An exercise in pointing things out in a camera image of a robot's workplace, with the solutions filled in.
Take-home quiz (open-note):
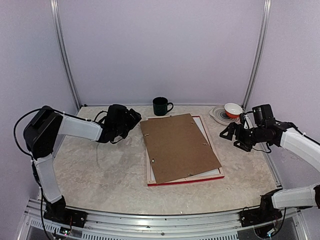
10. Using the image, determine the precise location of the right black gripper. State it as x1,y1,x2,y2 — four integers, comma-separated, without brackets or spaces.
220,121,266,152

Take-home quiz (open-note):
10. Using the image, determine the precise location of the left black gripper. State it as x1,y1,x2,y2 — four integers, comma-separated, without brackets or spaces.
114,108,142,139

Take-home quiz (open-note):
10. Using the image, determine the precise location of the red wooden picture frame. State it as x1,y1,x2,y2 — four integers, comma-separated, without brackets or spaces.
145,115,225,187

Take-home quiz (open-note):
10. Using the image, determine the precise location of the brown cardboard backing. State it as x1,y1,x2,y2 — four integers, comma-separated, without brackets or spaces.
139,113,223,185

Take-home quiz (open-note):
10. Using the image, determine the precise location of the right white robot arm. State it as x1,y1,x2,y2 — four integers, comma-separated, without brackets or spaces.
219,104,320,222

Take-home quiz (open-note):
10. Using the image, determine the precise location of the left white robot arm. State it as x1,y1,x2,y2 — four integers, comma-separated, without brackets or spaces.
23,104,142,223

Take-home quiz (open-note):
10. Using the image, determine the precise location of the orange and white bowl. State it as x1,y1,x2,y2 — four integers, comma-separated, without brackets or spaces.
224,103,243,119

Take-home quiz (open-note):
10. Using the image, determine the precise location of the dark green mug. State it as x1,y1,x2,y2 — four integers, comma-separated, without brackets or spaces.
152,96,174,116

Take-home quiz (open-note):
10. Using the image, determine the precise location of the white patterned plate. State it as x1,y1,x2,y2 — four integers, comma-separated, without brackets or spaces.
209,105,241,126

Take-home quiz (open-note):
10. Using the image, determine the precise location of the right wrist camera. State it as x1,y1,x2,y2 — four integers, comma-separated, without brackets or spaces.
239,113,253,129

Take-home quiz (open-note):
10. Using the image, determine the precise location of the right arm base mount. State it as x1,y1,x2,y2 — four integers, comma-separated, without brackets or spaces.
238,206,283,228

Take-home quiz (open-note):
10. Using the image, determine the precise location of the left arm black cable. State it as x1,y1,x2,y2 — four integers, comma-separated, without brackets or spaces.
13,107,56,240

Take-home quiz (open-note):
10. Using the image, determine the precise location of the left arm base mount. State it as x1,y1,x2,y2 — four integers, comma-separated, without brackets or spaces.
43,208,88,228

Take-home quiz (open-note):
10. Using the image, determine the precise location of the right aluminium post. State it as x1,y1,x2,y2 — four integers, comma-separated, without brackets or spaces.
241,0,272,110

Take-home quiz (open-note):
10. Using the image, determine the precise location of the aluminium post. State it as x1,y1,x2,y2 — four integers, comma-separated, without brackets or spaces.
49,0,82,110
241,0,272,110

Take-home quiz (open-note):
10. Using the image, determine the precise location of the left aluminium post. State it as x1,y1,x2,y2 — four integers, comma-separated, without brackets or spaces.
49,0,82,110

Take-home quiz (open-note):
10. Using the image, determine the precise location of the aluminium front rail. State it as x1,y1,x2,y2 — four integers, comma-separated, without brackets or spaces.
14,199,309,240

